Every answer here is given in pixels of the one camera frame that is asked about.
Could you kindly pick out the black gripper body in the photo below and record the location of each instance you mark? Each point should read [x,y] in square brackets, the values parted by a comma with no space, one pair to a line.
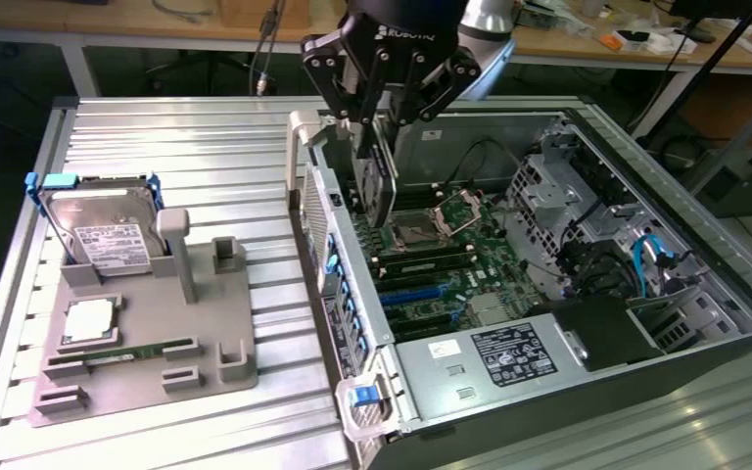
[409,24]

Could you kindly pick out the graphics card with black fan shroud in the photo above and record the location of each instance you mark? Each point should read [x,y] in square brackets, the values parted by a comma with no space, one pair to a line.
[377,196]

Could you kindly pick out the open black PC case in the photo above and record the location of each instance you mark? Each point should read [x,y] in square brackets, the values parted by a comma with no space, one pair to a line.
[526,127]

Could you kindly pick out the black office chair base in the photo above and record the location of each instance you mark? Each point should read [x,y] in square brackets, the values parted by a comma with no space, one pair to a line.
[219,68]

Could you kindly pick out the green circuit board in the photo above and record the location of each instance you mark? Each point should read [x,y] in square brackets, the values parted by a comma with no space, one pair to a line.
[546,12]

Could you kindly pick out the metal socket cover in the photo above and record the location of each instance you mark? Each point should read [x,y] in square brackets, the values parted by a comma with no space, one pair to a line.
[459,192]

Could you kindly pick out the small orange object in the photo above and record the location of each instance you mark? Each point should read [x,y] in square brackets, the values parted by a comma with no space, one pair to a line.
[609,41]

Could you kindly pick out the perforated metal drive cage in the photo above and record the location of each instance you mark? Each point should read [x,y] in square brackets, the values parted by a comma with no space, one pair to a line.
[546,196]

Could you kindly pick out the CPU socket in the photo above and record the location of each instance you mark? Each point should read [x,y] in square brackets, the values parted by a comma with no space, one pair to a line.
[419,232]

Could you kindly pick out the green motherboard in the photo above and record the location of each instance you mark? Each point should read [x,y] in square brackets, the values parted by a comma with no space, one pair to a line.
[481,245]

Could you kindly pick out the blue card retention clip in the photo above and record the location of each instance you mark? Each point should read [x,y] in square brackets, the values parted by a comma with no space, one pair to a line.
[353,307]
[363,350]
[358,326]
[346,288]
[334,254]

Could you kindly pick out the black RAM stick white label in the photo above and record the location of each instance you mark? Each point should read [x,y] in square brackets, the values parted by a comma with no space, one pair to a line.
[425,266]

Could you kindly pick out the blue expansion slot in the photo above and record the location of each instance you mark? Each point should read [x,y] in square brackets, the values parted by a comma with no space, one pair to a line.
[413,295]

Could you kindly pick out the black monitor base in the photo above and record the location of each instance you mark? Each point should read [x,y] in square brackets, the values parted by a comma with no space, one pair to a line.
[709,7]

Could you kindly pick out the silver chipset heatsink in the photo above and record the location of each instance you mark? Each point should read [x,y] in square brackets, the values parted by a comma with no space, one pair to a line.
[490,308]

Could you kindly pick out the black stand pole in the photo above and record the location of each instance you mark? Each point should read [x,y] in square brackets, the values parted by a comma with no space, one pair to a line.
[738,39]

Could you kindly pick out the silver hard disk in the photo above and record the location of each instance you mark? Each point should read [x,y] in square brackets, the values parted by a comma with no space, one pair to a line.
[108,230]

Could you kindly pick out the long black expansion slot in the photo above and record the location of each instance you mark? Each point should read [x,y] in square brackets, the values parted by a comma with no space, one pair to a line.
[422,323]

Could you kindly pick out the black plastic shroud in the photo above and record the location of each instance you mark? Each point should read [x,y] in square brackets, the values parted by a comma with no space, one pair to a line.
[598,333]

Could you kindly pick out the grey parts rack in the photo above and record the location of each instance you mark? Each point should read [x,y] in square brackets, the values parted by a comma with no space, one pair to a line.
[147,313]

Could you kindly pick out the silver CPU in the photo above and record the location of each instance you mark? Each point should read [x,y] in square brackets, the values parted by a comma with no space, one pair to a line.
[92,320]

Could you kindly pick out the grey power supply unit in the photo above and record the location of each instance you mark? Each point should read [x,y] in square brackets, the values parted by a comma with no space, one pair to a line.
[435,391]

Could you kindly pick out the metal disk bay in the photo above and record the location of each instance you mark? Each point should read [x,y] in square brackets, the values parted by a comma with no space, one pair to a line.
[709,318]

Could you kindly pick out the green RAM stick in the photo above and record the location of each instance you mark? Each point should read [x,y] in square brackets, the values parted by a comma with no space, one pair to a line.
[131,352]

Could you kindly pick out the blue case latch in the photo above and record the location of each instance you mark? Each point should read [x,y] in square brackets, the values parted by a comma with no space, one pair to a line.
[365,396]

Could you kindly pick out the wooden desk white frame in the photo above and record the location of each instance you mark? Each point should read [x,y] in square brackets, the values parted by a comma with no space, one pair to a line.
[56,19]
[650,59]

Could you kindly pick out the blue disk carrier bracket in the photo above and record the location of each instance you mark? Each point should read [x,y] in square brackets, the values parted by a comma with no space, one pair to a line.
[62,182]

